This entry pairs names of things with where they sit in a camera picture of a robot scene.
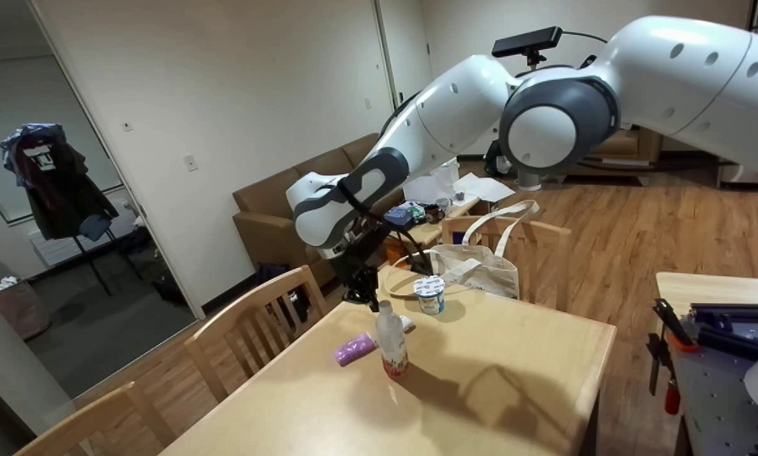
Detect wooden side table with breadboard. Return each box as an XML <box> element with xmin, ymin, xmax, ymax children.
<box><xmin>651</xmin><ymin>269</ymin><xmax>758</xmax><ymax>456</ymax></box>

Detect white plastic container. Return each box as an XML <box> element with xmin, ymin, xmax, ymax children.
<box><xmin>406</xmin><ymin>157</ymin><xmax>463</xmax><ymax>209</ymax></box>

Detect cup with printed lid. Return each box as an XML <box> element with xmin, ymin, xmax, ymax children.
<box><xmin>411</xmin><ymin>273</ymin><xmax>448</xmax><ymax>317</ymax></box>

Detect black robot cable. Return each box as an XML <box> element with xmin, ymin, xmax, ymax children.
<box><xmin>335</xmin><ymin>180</ymin><xmax>437</xmax><ymax>276</ymax></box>

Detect coat rack with dark clothes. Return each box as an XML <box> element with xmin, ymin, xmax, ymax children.
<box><xmin>0</xmin><ymin>118</ymin><xmax>122</xmax><ymax>299</ymax></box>

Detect purple marker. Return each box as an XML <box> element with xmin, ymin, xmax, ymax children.
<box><xmin>335</xmin><ymin>330</ymin><xmax>381</xmax><ymax>369</ymax></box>

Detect black stereo camera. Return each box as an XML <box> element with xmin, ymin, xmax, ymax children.
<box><xmin>490</xmin><ymin>22</ymin><xmax>566</xmax><ymax>70</ymax></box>

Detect brown armchair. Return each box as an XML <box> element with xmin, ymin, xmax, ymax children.
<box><xmin>562</xmin><ymin>123</ymin><xmax>666</xmax><ymax>183</ymax></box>

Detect white papers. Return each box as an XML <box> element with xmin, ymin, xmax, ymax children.
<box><xmin>457</xmin><ymin>169</ymin><xmax>517</xmax><ymax>208</ymax></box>

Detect black clamp with orange handle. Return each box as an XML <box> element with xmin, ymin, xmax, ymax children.
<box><xmin>651</xmin><ymin>295</ymin><xmax>702</xmax><ymax>354</ymax></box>
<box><xmin>643</xmin><ymin>331</ymin><xmax>684</xmax><ymax>418</ymax></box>

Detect brown sofa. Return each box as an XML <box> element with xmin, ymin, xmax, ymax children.
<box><xmin>230</xmin><ymin>129</ymin><xmax>419</xmax><ymax>286</ymax></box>

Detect low wooden table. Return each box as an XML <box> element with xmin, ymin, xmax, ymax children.
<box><xmin>386</xmin><ymin>186</ymin><xmax>526</xmax><ymax>255</ymax></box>

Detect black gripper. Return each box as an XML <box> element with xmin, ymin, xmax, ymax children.
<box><xmin>333</xmin><ymin>222</ymin><xmax>398</xmax><ymax>312</ymax></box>

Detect clear plastic bottle white cap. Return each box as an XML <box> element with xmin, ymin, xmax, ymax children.
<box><xmin>375</xmin><ymin>299</ymin><xmax>414</xmax><ymax>380</ymax></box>

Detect white door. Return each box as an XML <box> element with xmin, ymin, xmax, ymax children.
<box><xmin>0</xmin><ymin>281</ymin><xmax>82</xmax><ymax>440</ymax></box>

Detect wooden slat-back chair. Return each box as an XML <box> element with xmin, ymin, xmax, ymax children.
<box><xmin>182</xmin><ymin>264</ymin><xmax>333</xmax><ymax>402</ymax></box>
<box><xmin>438</xmin><ymin>212</ymin><xmax>576</xmax><ymax>312</ymax></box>
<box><xmin>13</xmin><ymin>376</ymin><xmax>173</xmax><ymax>456</ymax></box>

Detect trash bin with white liner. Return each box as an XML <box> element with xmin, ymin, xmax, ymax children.
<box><xmin>0</xmin><ymin>273</ymin><xmax>53</xmax><ymax>341</ymax></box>

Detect beige canvas tote bag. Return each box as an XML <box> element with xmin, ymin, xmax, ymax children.
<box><xmin>389</xmin><ymin>198</ymin><xmax>543</xmax><ymax>300</ymax></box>

